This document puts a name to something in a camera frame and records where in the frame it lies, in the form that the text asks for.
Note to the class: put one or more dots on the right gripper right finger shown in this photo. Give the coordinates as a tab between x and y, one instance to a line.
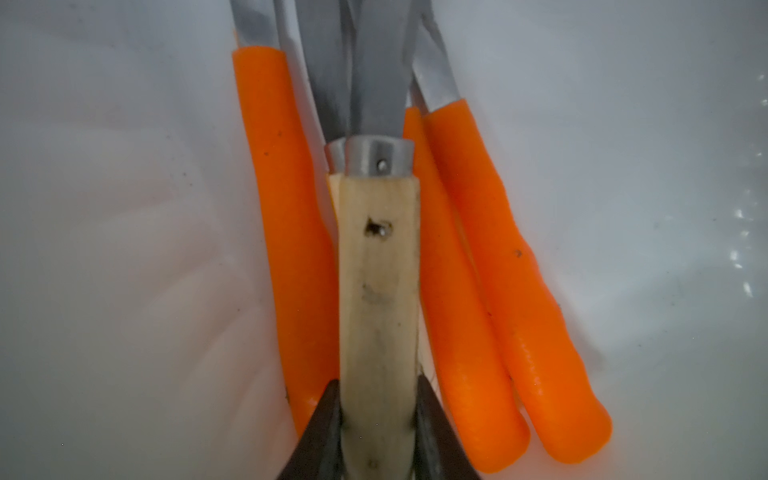
438	452

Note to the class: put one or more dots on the white rectangular storage box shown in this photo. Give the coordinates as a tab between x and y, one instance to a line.
137	331

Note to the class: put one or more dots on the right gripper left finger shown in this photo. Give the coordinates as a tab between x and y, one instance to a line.
318	455

